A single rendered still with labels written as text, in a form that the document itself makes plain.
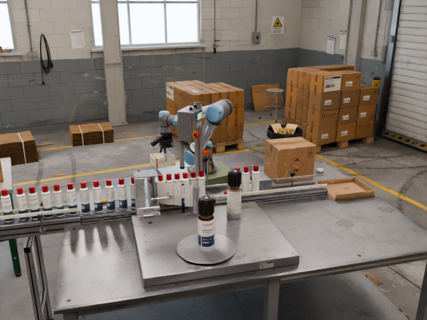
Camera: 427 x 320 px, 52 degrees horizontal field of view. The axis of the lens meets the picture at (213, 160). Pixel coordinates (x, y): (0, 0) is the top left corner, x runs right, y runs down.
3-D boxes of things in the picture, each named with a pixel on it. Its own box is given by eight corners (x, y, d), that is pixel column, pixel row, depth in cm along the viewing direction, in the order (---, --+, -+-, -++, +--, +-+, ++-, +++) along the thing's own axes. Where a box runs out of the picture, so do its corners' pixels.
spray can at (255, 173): (252, 195, 295) (253, 167, 288) (250, 192, 300) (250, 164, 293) (260, 195, 296) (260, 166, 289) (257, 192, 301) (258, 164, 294)
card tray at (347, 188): (335, 200, 300) (335, 195, 299) (317, 185, 324) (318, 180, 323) (373, 195, 307) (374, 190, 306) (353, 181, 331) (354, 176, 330)
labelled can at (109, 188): (107, 212, 272) (104, 181, 265) (107, 208, 277) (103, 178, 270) (115, 211, 273) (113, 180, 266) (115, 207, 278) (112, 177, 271)
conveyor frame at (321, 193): (81, 224, 267) (80, 217, 266) (81, 216, 277) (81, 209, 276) (326, 196, 307) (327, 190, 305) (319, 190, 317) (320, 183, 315)
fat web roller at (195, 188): (193, 216, 267) (192, 187, 261) (191, 213, 271) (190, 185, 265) (200, 215, 268) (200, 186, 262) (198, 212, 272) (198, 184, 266)
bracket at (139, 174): (135, 178, 256) (135, 177, 256) (133, 172, 266) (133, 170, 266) (157, 176, 259) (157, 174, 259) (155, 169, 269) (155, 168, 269)
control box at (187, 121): (177, 140, 276) (176, 111, 269) (188, 133, 291) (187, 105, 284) (192, 142, 273) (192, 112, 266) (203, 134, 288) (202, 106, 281)
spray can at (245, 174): (243, 197, 293) (243, 168, 286) (240, 193, 298) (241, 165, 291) (250, 196, 295) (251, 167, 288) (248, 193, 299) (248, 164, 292)
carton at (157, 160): (155, 168, 323) (154, 159, 321) (150, 163, 334) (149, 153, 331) (175, 165, 329) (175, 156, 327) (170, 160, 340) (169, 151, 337)
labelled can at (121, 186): (119, 211, 274) (117, 180, 267) (119, 207, 279) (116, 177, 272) (128, 209, 275) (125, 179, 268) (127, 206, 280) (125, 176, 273)
